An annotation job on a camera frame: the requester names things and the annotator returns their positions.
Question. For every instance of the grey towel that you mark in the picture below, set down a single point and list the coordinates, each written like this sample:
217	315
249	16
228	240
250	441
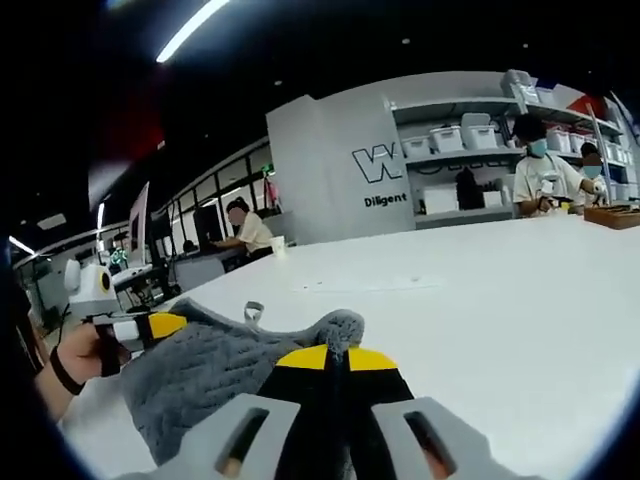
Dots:
200	365

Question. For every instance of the person's left hand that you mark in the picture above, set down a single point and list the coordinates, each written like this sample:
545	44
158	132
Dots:
82	355

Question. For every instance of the white laptop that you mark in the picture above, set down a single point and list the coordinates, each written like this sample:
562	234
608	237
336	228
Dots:
137	225

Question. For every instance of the black wristband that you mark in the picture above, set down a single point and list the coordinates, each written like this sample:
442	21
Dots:
65	372

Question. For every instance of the black monitor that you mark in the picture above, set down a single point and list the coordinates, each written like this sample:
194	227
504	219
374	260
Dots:
207	225

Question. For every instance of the white paper cup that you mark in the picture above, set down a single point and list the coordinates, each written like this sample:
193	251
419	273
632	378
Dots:
278	247

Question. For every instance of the large hanging screen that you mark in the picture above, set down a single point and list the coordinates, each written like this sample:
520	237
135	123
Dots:
130	150

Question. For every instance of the white table socket panel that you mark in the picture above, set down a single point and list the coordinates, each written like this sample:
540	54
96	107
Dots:
365	285

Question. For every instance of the grey office chair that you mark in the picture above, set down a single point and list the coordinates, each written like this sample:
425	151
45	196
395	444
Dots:
282	225

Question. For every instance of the red hanging item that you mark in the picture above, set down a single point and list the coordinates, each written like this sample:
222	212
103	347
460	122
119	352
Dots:
271	195

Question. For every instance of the green exit sign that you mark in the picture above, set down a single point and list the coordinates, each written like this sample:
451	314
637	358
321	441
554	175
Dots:
269	171

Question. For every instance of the white carton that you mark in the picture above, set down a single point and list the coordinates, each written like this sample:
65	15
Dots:
441	197

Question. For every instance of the black bag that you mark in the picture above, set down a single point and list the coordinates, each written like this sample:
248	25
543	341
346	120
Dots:
470	190

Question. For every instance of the long ceiling light strip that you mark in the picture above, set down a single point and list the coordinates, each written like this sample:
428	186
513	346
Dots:
190	31

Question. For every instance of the wooden tray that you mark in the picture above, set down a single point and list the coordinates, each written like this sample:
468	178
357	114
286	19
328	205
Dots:
615	217

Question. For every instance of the tall white storage box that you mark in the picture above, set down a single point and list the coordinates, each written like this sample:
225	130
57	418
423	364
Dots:
477	132

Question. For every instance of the grey metal shelf unit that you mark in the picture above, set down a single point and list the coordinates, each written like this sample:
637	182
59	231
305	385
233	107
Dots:
450	106
565	111

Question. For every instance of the group of white shelf bins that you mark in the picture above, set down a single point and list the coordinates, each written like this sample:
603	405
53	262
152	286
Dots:
557	140

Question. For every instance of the grey storage bin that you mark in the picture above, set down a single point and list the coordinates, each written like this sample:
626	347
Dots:
520	87

